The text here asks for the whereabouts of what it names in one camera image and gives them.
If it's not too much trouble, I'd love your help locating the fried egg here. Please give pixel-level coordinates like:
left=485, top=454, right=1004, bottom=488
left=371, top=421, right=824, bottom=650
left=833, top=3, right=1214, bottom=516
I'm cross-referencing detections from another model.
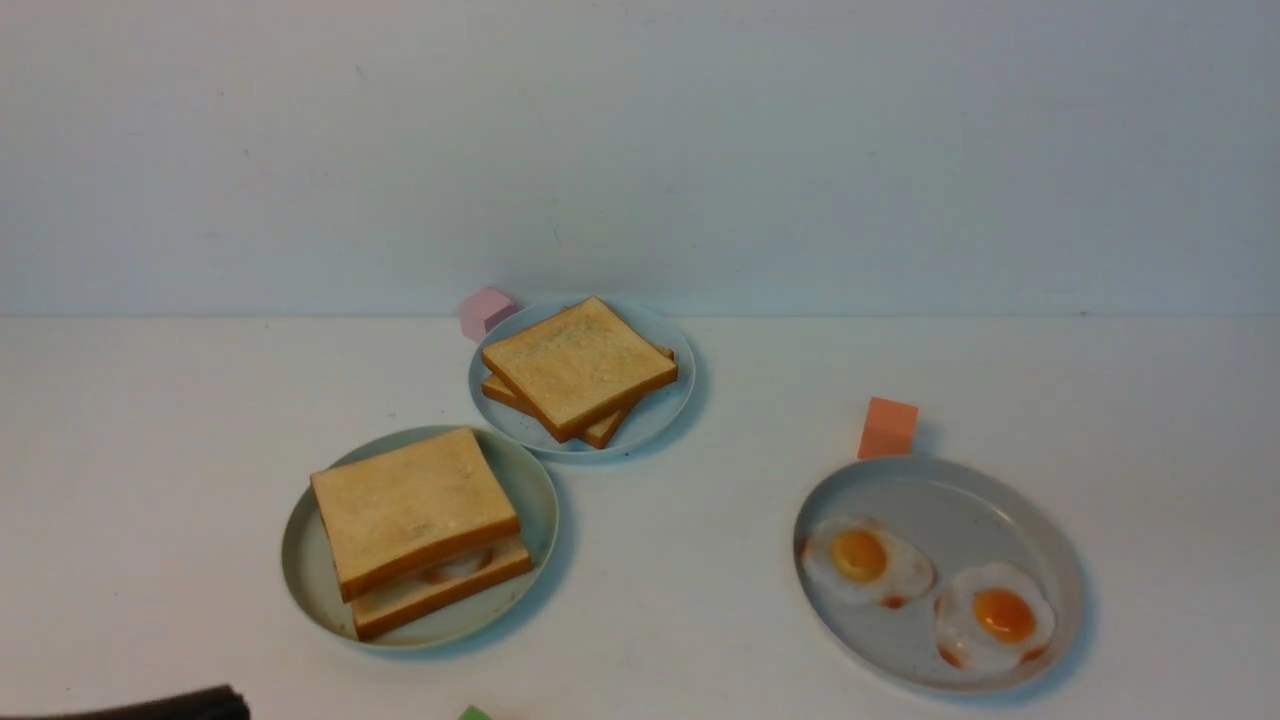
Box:
left=933, top=562, right=1056, bottom=676
left=799, top=516, right=936, bottom=609
left=419, top=547, right=494, bottom=585

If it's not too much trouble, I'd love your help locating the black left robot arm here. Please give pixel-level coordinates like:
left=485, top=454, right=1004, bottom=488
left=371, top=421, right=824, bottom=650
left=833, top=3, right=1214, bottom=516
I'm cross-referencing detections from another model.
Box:
left=3, top=685, right=252, bottom=720

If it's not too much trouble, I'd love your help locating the grey bread plate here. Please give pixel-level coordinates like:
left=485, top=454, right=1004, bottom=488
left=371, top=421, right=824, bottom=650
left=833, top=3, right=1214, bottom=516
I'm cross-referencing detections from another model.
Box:
left=468, top=296, right=698, bottom=462

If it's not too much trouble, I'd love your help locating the pink cube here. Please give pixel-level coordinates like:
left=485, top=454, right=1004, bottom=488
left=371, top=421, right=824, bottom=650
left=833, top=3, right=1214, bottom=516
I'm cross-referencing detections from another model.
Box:
left=458, top=286, right=520, bottom=343

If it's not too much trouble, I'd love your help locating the green empty plate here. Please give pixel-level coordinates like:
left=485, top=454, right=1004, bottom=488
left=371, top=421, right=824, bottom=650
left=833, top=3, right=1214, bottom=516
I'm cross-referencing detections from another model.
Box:
left=280, top=429, right=572, bottom=655

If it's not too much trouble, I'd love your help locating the orange cube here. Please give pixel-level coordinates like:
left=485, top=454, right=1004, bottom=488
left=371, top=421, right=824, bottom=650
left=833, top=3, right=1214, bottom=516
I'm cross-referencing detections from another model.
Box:
left=856, top=396, right=919, bottom=460

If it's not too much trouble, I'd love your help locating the grey egg plate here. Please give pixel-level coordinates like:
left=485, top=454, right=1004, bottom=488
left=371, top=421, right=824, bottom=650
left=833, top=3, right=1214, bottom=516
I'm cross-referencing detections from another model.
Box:
left=794, top=455, right=1091, bottom=700

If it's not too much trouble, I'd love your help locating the green cube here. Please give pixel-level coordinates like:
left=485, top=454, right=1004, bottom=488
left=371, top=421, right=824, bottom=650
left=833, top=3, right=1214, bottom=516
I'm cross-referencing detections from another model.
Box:
left=457, top=705, right=492, bottom=720

